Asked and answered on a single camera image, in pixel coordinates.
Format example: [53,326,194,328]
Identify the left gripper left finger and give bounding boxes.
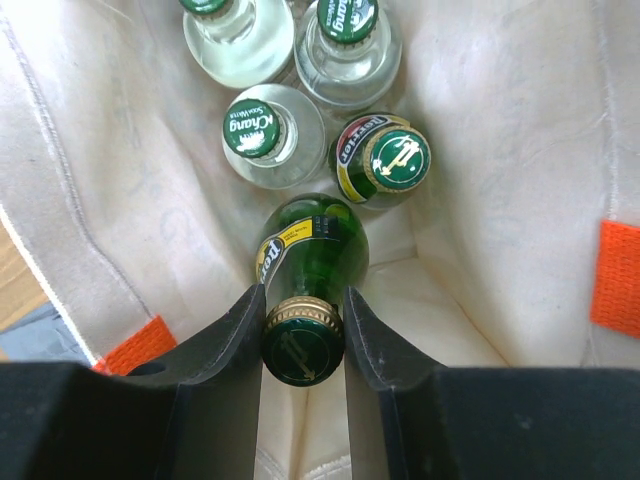
[1,285,265,479]

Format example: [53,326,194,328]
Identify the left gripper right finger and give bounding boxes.
[343,288,639,479]

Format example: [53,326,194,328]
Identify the green glass bottle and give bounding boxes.
[255,193,370,387]
[328,112,432,210]

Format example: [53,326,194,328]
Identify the beige canvas bag orange handles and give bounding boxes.
[1,1,639,479]

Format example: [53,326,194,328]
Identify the grey folded cloth left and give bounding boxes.
[1,302,90,366]

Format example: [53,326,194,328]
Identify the clear soda water bottle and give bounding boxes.
[221,84,328,190]
[180,0,295,90]
[294,0,403,111]

